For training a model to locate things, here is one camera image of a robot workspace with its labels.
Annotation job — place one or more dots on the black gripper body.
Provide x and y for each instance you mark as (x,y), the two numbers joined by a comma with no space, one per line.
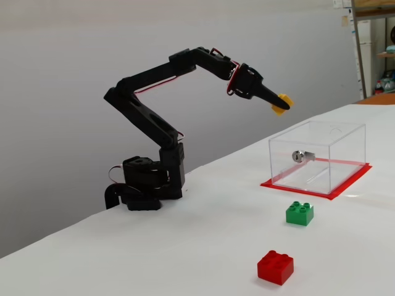
(250,84)

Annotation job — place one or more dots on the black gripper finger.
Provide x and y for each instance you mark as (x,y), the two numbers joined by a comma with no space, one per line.
(273,98)

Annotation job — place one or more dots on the yellow lego brick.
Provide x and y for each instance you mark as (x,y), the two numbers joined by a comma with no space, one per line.
(277,112)

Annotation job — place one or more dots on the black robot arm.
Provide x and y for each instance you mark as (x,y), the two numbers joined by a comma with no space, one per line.
(148,120)

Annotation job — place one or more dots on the transparent plastic box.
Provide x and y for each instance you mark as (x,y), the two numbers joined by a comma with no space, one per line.
(339,138)

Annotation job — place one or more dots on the green lego brick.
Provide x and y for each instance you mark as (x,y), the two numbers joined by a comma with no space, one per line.
(297,217)

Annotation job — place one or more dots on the red lego brick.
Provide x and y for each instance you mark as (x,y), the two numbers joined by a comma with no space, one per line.
(274,271)

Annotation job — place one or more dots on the silver cam lock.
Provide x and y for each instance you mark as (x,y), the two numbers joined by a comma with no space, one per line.
(297,156)

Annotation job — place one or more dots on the beige paper note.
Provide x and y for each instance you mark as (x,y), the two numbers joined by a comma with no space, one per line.
(344,20)

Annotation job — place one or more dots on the dark bottle red cap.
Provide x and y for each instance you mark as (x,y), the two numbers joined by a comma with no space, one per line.
(379,89)

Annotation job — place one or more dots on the orange brown table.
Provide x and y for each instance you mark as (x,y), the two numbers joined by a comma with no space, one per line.
(382,98)

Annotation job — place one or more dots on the white paper notice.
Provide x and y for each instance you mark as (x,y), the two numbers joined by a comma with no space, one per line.
(342,3)

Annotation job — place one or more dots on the wooden shelf board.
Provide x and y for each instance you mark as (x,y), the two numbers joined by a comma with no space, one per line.
(385,55)

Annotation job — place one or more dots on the teal object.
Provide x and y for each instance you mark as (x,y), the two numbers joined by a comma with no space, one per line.
(391,49)

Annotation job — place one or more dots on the metal shelving rack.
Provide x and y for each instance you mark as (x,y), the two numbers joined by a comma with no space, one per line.
(375,13)

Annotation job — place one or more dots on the black round object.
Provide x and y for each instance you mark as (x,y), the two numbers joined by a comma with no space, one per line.
(392,31)

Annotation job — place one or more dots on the black table clamp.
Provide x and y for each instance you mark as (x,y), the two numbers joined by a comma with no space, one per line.
(111,197)

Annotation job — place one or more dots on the red tape frame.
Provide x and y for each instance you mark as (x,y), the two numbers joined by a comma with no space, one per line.
(351,180)

